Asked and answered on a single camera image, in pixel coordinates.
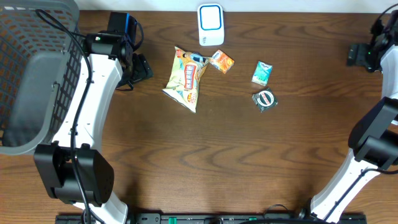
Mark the orange juice carton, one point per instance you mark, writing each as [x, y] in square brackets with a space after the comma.
[221, 61]

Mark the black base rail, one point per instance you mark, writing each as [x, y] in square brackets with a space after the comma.
[155, 218]

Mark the dark green round-label packet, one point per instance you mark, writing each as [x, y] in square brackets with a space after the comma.
[265, 99]

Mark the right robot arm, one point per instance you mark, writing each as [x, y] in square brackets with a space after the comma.
[372, 146]

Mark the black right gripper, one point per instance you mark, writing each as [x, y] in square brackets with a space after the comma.
[359, 57]

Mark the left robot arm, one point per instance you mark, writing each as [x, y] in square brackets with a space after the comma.
[71, 167]

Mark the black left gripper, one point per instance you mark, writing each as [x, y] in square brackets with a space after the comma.
[143, 69]

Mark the green tissue pack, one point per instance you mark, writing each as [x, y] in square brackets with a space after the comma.
[262, 73]

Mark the yellow chips bag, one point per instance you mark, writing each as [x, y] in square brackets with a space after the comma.
[184, 81]

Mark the grey plastic mesh basket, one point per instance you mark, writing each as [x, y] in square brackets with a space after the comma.
[40, 69]

